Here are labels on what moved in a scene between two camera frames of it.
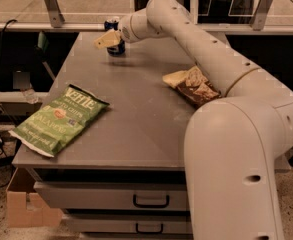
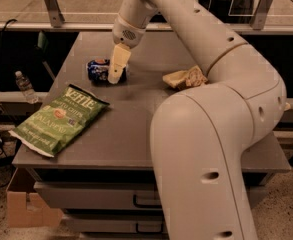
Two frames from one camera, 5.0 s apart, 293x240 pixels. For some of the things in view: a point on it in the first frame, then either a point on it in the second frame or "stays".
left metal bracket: x=56 y=16 stays
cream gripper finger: x=111 y=38 to x=120 y=58
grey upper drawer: x=116 y=195 stays
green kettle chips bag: x=55 y=126 stays
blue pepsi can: x=112 y=23 to x=98 y=69
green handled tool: x=43 y=43 stays
